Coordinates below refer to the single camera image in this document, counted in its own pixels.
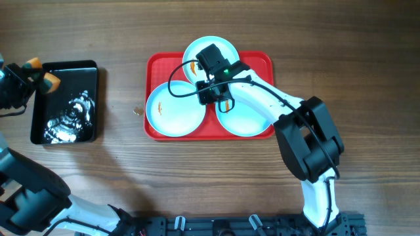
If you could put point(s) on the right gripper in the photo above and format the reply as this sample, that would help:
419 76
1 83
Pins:
205 98

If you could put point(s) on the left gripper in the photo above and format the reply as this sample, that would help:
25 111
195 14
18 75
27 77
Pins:
15 75

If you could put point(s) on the orange green sponge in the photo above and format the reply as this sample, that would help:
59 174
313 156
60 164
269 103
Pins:
45 82

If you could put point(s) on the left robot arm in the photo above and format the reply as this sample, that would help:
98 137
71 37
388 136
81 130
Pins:
34 198

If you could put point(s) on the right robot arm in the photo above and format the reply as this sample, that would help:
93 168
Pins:
308 140

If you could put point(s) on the red plastic tray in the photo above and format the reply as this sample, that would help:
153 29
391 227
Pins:
159 68

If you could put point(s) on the black water basin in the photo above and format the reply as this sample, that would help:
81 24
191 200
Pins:
69 114

